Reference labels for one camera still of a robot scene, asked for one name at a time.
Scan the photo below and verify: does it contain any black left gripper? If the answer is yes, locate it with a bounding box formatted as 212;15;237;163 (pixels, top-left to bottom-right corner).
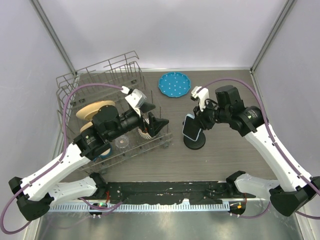
107;102;169;141

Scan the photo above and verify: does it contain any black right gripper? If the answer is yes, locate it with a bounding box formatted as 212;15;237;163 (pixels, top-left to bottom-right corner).
192;99;230;131

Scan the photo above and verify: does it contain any phone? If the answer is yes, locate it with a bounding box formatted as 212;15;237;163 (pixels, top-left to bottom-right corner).
182;113;202;142

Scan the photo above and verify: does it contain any black phone stand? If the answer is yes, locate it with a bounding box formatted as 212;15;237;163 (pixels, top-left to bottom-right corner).
183;132;206;150

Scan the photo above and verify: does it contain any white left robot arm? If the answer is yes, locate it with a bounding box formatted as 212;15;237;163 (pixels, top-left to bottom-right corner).
8;100;169;221

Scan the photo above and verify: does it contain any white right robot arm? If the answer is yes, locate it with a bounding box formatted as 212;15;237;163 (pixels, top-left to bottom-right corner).
191;85;320;217

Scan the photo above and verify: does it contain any blue polka dot plate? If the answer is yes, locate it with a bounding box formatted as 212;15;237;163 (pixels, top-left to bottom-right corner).
158;72;191;98

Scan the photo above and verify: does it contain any clear drinking glass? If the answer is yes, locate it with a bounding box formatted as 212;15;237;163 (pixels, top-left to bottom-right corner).
114;135;130;150

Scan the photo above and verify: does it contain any dark blue mug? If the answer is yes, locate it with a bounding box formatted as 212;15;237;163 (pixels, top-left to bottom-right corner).
99;147;112;160

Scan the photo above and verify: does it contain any beige wooden bowl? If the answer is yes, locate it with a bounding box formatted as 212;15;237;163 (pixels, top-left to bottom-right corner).
80;121;93;133
76;100;116;121

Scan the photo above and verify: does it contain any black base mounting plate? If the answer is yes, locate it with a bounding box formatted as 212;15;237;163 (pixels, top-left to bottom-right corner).
85;181;248;205

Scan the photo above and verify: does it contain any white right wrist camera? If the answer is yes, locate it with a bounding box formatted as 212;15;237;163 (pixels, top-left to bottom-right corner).
190;86;210;112

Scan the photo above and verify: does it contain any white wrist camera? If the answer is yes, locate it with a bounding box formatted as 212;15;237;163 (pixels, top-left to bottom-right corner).
190;86;210;112
121;86;147;117

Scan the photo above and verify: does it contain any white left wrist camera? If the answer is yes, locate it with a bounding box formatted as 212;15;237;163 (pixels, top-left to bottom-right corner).
121;86;147;117

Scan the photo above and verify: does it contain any grey wire dish rack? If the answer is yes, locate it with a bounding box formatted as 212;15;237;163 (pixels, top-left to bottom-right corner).
56;51;173;174

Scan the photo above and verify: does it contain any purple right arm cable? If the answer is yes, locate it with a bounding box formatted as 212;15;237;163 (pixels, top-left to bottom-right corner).
197;77;320;220

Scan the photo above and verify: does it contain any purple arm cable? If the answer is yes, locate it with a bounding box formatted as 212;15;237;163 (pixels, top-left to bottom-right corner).
0;83;128;235
197;77;320;220

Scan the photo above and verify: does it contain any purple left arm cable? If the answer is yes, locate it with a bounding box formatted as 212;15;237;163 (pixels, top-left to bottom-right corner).
0;83;128;235

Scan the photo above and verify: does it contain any white slotted cable duct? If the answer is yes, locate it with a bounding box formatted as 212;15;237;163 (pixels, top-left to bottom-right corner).
49;201;230;213

